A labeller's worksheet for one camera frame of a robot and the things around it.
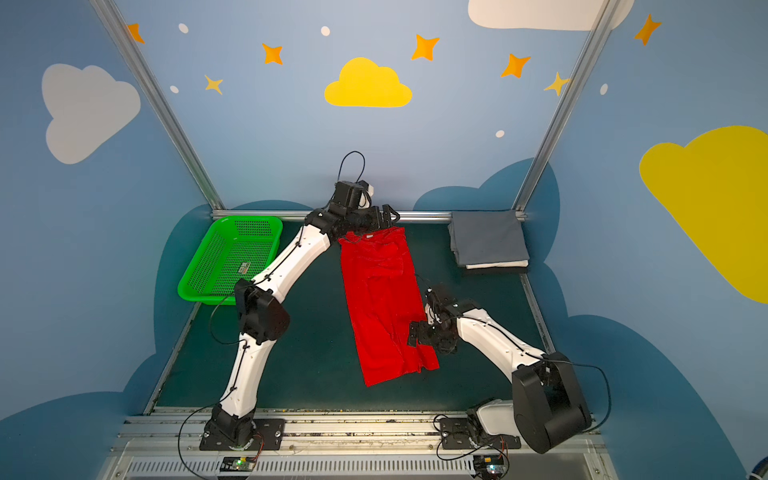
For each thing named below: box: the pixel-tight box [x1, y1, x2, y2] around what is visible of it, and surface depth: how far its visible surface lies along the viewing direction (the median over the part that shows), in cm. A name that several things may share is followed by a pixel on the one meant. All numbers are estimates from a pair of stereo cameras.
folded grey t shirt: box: [448, 210, 530, 266], surface depth 109 cm
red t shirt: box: [338, 227, 440, 388], surface depth 100 cm
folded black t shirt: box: [463, 267, 528, 276], surface depth 107 cm
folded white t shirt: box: [466, 260, 529, 270], surface depth 107 cm
